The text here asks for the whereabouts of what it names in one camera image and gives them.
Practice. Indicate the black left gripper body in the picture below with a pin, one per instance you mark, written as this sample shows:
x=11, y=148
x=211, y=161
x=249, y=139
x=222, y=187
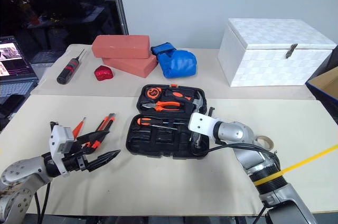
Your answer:
x=76, y=164

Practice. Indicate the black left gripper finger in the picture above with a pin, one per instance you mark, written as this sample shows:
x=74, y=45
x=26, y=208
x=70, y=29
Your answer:
x=104, y=157
x=91, y=137

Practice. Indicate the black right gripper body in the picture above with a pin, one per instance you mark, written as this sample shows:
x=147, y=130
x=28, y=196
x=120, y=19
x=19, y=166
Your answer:
x=198, y=142

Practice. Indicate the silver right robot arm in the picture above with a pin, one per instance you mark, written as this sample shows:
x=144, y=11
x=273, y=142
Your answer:
x=253, y=155

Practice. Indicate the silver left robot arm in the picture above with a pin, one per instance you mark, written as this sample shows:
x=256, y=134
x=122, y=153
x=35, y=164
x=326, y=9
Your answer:
x=18, y=179

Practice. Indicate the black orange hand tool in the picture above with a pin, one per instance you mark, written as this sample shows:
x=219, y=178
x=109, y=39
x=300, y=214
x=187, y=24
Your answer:
x=95, y=146

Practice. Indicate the black plastic tool case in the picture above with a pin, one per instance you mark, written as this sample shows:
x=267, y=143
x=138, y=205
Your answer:
x=155, y=142

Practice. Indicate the small orange test screwdriver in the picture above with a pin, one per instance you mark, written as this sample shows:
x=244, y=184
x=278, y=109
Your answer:
x=78, y=129

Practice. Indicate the orange black utility knife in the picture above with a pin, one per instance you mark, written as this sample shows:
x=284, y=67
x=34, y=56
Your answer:
x=107, y=122

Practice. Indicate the silver claw hammer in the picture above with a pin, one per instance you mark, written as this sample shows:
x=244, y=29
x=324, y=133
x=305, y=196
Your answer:
x=198, y=101

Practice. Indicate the orange black screwdriver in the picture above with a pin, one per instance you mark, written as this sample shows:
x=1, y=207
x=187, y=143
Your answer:
x=148, y=122

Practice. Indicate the red heart-shaped box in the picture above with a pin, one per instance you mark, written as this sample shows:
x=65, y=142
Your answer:
x=103, y=73

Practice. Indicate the orange black tape measure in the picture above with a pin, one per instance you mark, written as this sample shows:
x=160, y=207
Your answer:
x=153, y=93

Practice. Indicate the brown tape roll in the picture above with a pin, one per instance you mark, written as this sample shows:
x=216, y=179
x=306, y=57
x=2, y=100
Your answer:
x=268, y=143

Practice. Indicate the black red precision screwdriver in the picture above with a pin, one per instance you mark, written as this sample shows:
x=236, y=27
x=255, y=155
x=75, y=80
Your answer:
x=69, y=69

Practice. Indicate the pink foam brick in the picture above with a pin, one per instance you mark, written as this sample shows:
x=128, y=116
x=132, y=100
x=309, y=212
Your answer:
x=120, y=45
x=132, y=66

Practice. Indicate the blue boxing glove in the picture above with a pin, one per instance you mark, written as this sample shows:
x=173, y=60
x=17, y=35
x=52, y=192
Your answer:
x=177, y=61

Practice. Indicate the open laptop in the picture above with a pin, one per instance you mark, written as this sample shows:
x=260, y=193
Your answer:
x=14, y=68

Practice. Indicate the white woven lidded box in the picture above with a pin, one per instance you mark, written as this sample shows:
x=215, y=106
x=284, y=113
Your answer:
x=272, y=55

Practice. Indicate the metal box latch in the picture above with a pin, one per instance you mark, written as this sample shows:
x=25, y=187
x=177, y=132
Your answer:
x=291, y=50

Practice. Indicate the cardboard box with blue edge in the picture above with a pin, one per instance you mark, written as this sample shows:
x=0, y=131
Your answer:
x=326, y=84

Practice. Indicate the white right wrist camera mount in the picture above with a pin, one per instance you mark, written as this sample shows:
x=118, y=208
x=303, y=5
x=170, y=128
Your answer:
x=202, y=125

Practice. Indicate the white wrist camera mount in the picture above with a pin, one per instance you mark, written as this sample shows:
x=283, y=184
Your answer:
x=58, y=135
x=202, y=125

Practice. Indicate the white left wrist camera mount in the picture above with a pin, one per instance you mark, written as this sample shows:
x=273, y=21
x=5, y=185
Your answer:
x=58, y=135

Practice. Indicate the grey metal frame post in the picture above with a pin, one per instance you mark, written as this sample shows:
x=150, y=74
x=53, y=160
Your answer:
x=119, y=2

